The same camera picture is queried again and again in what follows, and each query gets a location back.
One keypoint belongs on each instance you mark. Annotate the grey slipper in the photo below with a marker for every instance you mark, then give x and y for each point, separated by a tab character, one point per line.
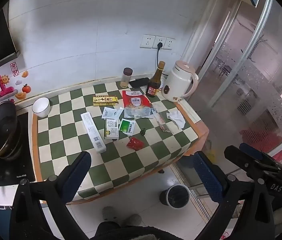
131	220
109	213

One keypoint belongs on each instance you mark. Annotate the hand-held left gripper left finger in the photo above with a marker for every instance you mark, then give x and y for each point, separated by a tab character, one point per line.
78	171

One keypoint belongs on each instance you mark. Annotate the black induction cooktop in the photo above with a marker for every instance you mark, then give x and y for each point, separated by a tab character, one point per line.
8	170

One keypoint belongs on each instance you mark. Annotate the white wall socket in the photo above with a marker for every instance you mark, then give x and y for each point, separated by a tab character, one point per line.
147	41
159	40
170	43

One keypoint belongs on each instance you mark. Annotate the grey trash bin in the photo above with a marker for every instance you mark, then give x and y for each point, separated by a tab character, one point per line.
174	196

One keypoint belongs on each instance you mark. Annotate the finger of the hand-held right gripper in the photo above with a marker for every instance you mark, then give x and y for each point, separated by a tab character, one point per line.
253	150
240	156

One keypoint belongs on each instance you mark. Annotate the small dark green cap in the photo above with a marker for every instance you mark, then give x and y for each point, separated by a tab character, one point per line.
143	131

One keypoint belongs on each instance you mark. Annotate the dark sauce bottle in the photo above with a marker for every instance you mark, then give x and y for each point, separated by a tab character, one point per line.
156	83

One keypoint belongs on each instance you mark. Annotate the red plastic object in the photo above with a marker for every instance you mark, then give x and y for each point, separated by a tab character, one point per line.
263	140

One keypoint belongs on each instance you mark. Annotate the white electric kettle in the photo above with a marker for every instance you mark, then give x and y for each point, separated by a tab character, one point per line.
179	82

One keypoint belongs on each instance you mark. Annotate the yellow box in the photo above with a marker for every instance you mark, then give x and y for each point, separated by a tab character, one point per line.
105	100

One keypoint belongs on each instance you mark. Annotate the green sachet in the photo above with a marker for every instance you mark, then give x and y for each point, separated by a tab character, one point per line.
127	126

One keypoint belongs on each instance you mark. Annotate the green white checkered tablecloth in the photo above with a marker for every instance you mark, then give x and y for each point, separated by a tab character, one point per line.
131	160

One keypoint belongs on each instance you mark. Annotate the person's dark trouser legs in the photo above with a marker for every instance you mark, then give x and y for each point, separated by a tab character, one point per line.
131	233

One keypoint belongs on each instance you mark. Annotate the clear spice jar brown lid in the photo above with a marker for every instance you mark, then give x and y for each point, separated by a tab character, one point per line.
127	78

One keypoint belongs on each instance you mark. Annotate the small dark scrap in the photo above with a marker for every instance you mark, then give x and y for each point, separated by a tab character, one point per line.
160	171

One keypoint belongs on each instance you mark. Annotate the red wrapper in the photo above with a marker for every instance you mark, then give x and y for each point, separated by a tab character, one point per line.
135	143

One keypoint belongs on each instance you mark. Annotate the white sachet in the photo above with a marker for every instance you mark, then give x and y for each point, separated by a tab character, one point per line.
120	112
108	113

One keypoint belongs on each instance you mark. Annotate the clear plastic wrapper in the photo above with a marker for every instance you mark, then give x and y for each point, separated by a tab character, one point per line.
161	122

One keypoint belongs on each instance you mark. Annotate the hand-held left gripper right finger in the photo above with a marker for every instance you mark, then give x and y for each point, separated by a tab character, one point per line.
207	175

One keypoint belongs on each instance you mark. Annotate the white bowl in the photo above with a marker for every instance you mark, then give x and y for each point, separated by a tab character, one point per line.
41	106

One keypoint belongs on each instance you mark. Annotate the long white box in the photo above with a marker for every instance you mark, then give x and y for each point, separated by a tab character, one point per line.
93	132

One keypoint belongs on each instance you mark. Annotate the glass sliding door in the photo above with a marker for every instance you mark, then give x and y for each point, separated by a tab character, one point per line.
255	80

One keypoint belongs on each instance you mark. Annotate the green white medicine box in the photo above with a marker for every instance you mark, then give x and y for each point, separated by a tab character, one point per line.
111	129

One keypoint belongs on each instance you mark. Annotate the red sugar bag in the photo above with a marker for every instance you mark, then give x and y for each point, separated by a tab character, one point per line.
136	103

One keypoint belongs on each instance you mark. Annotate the colourful wall stickers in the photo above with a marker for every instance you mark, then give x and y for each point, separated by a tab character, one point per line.
3	87

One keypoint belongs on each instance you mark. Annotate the black phone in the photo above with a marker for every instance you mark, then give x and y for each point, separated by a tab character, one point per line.
139	82

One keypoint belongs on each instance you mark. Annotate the white tissue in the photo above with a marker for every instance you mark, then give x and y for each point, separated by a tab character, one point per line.
177	118

